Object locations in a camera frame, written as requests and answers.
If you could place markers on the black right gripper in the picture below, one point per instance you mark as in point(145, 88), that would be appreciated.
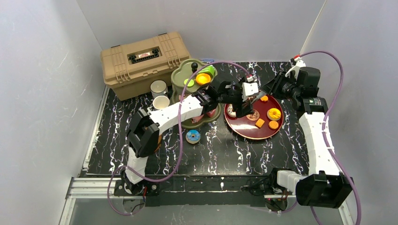
point(276, 86)

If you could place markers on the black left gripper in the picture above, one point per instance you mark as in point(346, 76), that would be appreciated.
point(240, 105)

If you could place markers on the green cube sweet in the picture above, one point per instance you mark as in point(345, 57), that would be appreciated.
point(210, 70)

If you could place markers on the red round lacquer tray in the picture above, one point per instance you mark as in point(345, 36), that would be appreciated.
point(245, 126)

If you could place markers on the green three-tier serving stand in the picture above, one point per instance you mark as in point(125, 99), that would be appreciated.
point(184, 71)

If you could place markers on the blue frosted donut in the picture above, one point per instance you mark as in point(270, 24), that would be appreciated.
point(193, 136)

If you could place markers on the blue mug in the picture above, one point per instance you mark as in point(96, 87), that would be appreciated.
point(161, 102)

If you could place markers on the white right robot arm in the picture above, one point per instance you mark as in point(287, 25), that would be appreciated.
point(317, 155)

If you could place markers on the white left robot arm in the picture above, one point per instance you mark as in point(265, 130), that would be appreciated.
point(146, 127)

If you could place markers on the fish shaped yellow cookie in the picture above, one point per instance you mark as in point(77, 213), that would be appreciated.
point(264, 98)

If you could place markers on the square yellow cracker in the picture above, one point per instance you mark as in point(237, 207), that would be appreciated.
point(259, 123)

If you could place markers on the yellow glazed donut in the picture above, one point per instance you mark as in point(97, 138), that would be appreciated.
point(274, 114)

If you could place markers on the round yellow biscuit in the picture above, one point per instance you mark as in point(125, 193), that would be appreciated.
point(273, 125)

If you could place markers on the white cup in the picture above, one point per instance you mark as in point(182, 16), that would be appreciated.
point(159, 88)

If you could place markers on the tan plastic toolbox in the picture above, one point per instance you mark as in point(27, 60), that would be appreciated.
point(130, 69)

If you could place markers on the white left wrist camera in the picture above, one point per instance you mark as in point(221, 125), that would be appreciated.
point(249, 87)

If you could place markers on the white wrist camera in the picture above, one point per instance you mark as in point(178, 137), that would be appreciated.
point(296, 64)
point(249, 87)

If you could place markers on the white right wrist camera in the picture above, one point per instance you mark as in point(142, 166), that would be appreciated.
point(296, 64)

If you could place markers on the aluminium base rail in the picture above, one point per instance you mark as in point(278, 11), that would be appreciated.
point(248, 190)

